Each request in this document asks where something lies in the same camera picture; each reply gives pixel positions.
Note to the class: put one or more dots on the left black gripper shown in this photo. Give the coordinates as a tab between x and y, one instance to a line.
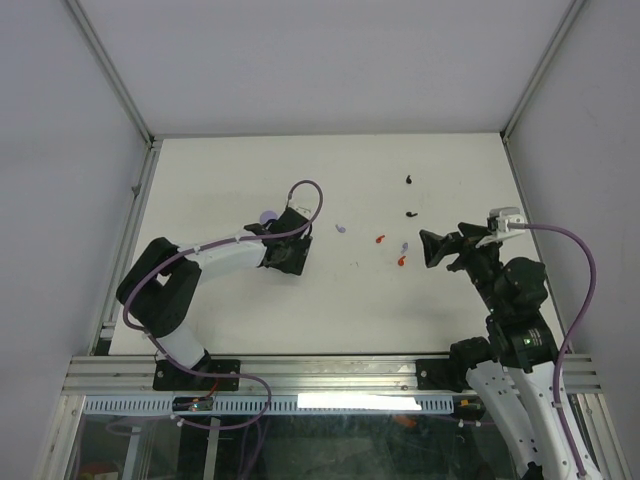
295	264

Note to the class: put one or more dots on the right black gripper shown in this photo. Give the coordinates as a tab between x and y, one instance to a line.
435	245

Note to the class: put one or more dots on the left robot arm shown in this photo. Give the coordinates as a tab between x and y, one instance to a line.
158	290

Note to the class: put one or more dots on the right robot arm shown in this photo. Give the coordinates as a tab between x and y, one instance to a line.
517	369

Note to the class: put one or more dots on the purple charging case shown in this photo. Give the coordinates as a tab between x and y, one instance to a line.
267	216

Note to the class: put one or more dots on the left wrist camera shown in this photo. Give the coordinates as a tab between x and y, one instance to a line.
304	211

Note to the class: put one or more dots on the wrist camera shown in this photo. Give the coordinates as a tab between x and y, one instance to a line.
504	219
304	211

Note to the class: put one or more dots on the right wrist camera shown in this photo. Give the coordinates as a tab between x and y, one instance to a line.
504	219

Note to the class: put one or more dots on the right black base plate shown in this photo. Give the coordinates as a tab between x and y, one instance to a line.
439	374

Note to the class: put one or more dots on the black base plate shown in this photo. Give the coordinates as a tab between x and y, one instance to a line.
439	374
170	378

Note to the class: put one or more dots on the white slotted cable duct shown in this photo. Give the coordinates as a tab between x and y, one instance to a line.
303	403

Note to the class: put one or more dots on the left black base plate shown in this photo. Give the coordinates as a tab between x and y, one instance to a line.
170	378

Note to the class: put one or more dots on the left aluminium frame post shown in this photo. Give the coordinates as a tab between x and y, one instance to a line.
90	36

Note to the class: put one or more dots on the aluminium frame post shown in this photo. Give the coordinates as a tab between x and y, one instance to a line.
90	36
561	32

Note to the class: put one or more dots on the right aluminium frame post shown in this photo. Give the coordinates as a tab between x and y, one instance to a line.
561	32

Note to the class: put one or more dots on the aluminium mounting rail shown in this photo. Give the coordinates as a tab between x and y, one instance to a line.
286	375

